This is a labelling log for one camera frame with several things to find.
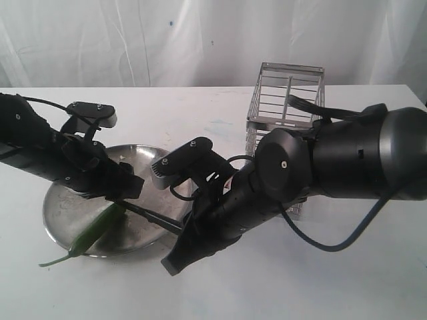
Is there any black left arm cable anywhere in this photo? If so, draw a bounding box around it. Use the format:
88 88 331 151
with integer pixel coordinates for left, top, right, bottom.
19 95 101 134

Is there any white backdrop curtain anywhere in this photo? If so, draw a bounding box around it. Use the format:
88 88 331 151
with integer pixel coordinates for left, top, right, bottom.
1 1 426 89

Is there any green chili pepper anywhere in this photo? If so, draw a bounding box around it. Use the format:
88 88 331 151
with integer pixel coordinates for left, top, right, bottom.
39 203 126 267

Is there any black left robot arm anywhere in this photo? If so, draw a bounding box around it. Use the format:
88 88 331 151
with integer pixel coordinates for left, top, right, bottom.
1 94 144 200

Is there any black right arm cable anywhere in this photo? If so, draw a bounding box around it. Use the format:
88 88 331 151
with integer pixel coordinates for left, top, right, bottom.
169 94 401 253

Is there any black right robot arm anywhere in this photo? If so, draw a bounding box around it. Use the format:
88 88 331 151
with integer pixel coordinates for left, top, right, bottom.
155 98 426 275

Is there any black handled kitchen knife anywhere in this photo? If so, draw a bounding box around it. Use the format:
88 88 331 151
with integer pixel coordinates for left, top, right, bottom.
105 197 183 235

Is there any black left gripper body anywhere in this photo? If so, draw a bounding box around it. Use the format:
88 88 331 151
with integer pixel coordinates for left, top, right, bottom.
49 133 113 190

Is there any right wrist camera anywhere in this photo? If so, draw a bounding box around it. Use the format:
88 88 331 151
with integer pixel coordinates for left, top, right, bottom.
151 137 237 194

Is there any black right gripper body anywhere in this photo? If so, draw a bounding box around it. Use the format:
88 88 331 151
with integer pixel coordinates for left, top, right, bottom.
186 159 284 255

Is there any round steel plate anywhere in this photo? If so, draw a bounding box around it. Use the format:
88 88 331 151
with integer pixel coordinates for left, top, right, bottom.
43 144 191 257

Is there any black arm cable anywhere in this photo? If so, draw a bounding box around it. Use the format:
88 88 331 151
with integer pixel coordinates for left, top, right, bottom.
19 95 101 134
169 94 401 253

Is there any wire metal utensil holder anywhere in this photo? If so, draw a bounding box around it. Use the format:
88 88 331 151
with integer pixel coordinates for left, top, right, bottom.
245 61 326 221

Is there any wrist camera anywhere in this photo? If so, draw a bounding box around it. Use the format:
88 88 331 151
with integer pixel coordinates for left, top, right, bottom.
151 137 237 194
61 101 117 141

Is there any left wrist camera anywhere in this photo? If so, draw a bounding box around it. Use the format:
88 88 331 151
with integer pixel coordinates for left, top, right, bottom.
61 101 117 141

